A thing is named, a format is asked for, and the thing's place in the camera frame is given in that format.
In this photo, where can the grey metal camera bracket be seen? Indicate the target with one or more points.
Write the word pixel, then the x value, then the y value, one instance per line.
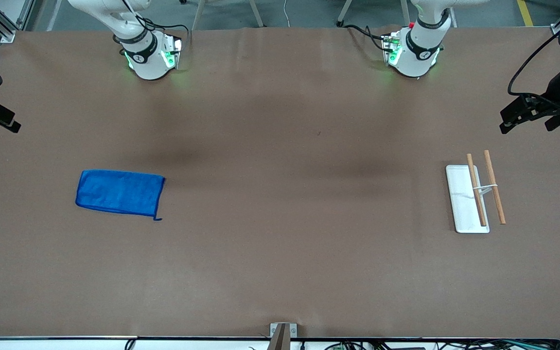
pixel 283 335

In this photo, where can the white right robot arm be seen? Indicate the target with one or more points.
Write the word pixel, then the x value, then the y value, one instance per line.
pixel 146 63

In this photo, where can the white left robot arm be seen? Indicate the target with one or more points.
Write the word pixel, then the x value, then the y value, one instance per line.
pixel 418 53

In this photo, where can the blue microfibre towel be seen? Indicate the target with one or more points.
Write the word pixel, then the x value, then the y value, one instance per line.
pixel 119 192

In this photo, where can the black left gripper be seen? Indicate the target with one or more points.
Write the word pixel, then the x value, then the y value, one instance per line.
pixel 551 94

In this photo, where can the white towel rack wooden bars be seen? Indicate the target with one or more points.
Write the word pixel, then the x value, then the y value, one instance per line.
pixel 463 204

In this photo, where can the brown table cover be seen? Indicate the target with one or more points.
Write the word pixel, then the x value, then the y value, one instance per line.
pixel 280 253

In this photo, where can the grey metal stand leg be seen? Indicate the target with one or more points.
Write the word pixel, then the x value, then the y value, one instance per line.
pixel 405 12
pixel 256 14
pixel 197 14
pixel 344 13

